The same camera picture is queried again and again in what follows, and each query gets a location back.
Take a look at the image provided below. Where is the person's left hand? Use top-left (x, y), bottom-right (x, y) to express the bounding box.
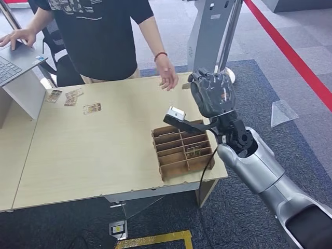
top-left (155, 54), bottom-right (180, 92)

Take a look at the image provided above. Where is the person's right hand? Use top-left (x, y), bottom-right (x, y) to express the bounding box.
top-left (0, 28), bottom-right (37, 51)

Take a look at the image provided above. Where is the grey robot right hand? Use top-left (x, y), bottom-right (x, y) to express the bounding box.
top-left (188, 68), bottom-right (236, 119)

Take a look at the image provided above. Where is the brown wooden card organizer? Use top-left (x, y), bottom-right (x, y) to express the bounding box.
top-left (152, 119), bottom-right (215, 182)

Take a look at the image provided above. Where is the person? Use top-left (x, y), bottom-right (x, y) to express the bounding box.
top-left (0, 0), bottom-right (180, 92)

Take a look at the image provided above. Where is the grey laptop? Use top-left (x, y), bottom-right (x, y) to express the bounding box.
top-left (0, 2), bottom-right (48, 87)

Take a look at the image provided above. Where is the grey kiosk stand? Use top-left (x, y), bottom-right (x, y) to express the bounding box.
top-left (186, 0), bottom-right (235, 74)

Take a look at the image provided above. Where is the white laptop stand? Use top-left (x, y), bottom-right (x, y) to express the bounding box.
top-left (0, 70), bottom-right (48, 129)

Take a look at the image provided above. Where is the black office chair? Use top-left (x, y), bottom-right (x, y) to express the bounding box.
top-left (42, 27), bottom-right (85, 88)

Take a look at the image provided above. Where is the clear plastic triangle sheet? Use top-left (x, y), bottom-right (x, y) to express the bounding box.
top-left (270, 99), bottom-right (300, 129)

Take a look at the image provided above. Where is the red barrier belt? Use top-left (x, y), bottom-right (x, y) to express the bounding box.
top-left (243, 0), bottom-right (332, 113)

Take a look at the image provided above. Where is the light wooden desk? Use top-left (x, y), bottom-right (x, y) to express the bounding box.
top-left (12, 72), bottom-right (229, 210)
top-left (0, 100), bottom-right (37, 213)

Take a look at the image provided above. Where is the dark blue carpet mat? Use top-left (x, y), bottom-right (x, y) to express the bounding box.
top-left (0, 59), bottom-right (332, 249)

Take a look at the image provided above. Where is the grey platform base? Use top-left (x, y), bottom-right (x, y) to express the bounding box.
top-left (260, 0), bottom-right (332, 13)

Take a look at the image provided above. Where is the metal floor socket box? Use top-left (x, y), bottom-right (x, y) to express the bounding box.
top-left (109, 219), bottom-right (128, 243)

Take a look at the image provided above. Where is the red wrist bracelet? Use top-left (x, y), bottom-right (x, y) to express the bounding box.
top-left (154, 51), bottom-right (168, 63)

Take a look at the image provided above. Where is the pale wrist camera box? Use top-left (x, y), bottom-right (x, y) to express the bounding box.
top-left (168, 105), bottom-right (187, 122)

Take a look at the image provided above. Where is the chrome stanchion post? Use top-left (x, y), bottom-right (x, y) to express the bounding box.
top-left (214, 0), bottom-right (243, 85)

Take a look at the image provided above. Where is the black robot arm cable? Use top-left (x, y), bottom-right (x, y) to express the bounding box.
top-left (198, 146), bottom-right (219, 209)

